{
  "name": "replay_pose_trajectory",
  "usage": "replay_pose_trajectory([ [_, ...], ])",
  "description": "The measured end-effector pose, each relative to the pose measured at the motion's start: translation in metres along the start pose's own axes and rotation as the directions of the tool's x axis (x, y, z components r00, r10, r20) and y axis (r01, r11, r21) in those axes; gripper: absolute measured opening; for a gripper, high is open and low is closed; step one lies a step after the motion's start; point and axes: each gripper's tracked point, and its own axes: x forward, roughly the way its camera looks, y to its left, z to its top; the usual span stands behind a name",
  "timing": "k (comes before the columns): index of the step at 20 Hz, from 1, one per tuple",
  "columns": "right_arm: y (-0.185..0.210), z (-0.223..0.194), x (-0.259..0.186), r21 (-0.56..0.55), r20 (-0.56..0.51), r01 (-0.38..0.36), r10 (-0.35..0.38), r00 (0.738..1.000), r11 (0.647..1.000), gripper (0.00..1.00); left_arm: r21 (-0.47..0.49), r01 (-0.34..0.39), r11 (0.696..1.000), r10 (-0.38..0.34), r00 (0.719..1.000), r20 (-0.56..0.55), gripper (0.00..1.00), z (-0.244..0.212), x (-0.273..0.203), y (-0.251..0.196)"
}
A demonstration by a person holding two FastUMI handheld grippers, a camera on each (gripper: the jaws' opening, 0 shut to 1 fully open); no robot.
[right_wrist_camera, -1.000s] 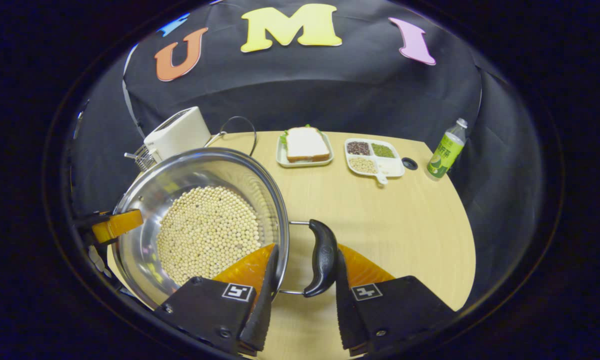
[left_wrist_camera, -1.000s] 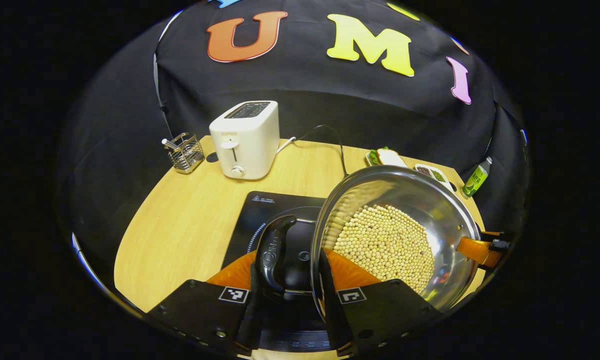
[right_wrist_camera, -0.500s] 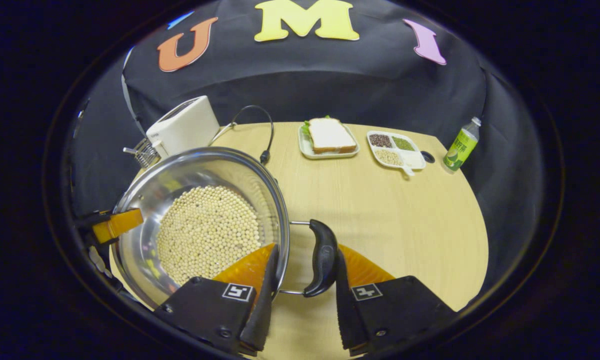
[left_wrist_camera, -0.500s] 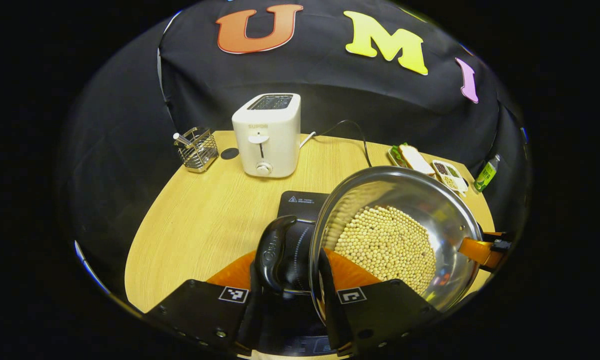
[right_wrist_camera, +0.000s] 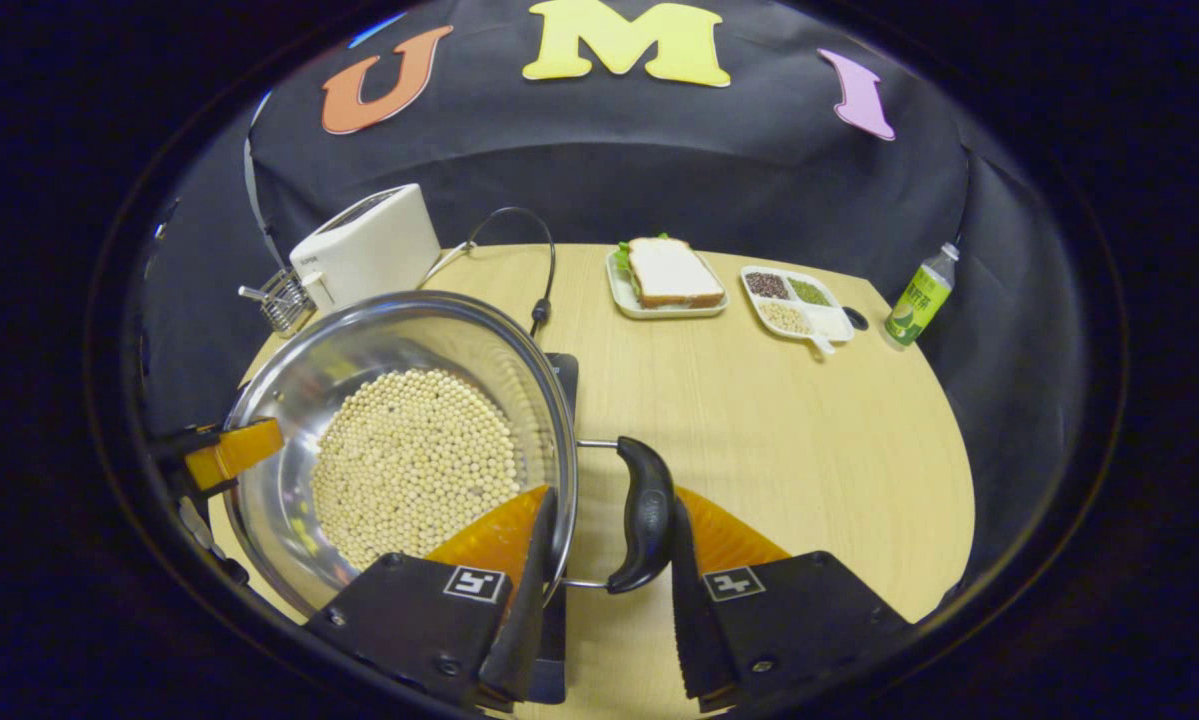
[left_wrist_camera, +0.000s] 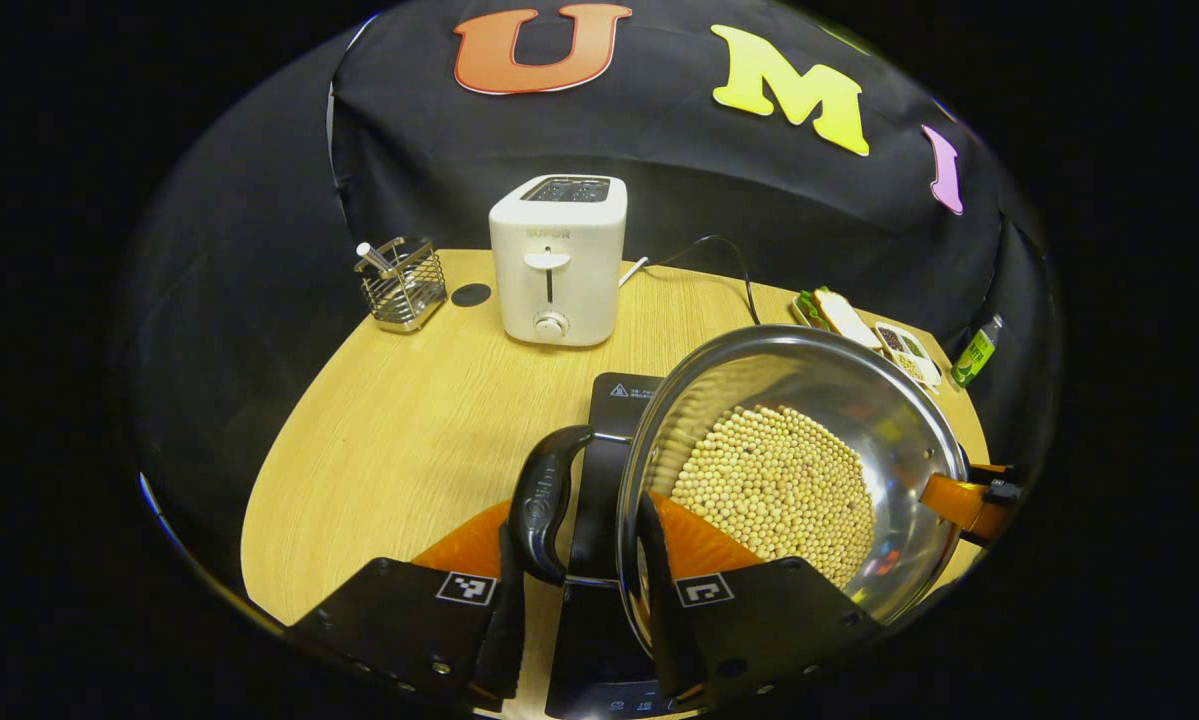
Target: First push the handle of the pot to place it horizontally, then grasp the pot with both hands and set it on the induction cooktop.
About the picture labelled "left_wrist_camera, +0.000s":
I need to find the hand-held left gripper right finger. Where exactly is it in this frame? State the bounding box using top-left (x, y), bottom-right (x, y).
top-left (637, 490), bottom-right (885, 706)

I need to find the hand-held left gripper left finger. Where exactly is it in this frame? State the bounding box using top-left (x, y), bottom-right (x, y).
top-left (284, 500), bottom-right (530, 713)

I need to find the black induction cooktop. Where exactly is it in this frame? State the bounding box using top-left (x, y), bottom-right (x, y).
top-left (544, 372), bottom-right (705, 720)

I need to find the steel pot with black handles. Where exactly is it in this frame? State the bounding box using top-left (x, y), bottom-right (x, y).
top-left (509, 323), bottom-right (970, 661)

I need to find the green drink bottle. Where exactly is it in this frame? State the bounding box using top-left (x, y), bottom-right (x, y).
top-left (951, 314), bottom-right (1004, 389)

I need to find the white divided dish of beans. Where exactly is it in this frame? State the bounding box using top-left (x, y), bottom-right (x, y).
top-left (874, 322), bottom-right (943, 391)

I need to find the pile of soybeans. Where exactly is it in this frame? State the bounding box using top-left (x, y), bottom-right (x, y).
top-left (671, 403), bottom-right (877, 589)

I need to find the sandwich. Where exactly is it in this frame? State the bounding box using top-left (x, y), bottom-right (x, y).
top-left (812, 288), bottom-right (882, 351)

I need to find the white toaster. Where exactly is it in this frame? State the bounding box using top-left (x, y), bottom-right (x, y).
top-left (488, 174), bottom-right (628, 348)

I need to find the black power cable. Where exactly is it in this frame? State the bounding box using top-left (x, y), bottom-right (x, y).
top-left (649, 235), bottom-right (760, 326)

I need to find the wire utensil holder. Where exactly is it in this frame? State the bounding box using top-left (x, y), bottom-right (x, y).
top-left (356, 237), bottom-right (448, 334)

